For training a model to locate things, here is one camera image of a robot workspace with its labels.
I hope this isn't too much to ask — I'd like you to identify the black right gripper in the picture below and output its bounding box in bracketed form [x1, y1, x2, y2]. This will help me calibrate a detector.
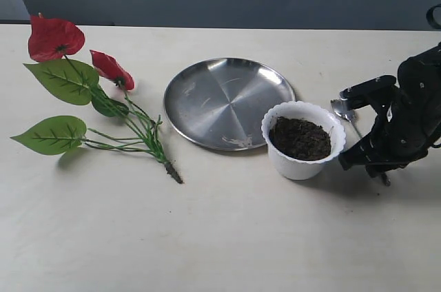
[338, 45, 440, 178]

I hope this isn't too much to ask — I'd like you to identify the small silver metal spoon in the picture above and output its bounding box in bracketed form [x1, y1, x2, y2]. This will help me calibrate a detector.
[330, 99, 363, 139]

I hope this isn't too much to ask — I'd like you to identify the artificial red anthurium flower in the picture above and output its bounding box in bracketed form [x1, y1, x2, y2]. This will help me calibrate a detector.
[12, 13, 184, 184]

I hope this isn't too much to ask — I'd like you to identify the white scalloped plastic pot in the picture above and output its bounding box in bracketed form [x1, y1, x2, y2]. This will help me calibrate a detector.
[261, 101, 346, 180]

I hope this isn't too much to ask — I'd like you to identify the dark soil in pot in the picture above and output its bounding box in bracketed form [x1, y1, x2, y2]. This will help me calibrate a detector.
[269, 116, 331, 161]

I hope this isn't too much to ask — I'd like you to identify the round stainless steel plate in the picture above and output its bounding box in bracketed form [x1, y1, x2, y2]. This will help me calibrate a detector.
[163, 58, 296, 152]

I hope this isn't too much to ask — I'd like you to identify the black cable loop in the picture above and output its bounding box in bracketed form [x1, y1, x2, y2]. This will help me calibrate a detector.
[426, 3, 441, 31]

